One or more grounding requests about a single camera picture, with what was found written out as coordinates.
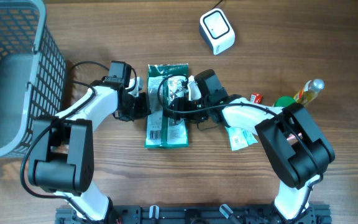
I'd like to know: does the red white tube package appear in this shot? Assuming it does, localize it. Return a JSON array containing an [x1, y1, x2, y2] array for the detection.
[[249, 93, 263, 104]]

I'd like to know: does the right camera cable black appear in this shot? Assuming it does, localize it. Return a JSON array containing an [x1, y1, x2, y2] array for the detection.
[[157, 73, 324, 218]]

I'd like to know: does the teal toothbrush package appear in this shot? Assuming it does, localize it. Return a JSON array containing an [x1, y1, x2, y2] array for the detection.
[[226, 127, 257, 151]]

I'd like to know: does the yellow oil bottle silver cap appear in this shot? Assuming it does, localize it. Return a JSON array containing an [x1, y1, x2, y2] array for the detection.
[[293, 78, 324, 106]]

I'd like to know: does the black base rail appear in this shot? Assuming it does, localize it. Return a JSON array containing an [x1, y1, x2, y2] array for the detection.
[[55, 204, 333, 224]]

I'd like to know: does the white barcode scanner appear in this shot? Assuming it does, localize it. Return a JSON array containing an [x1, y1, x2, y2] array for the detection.
[[199, 8, 236, 55]]

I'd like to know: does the Knorr jar green lid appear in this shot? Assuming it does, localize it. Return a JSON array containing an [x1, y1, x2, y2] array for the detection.
[[273, 96, 296, 108]]

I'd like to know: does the green 3M gloves package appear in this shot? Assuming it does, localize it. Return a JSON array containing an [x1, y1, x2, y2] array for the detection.
[[145, 63, 189, 149]]

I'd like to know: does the grey plastic mesh basket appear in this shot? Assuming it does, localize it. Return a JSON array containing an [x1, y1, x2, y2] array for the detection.
[[0, 1, 67, 157]]

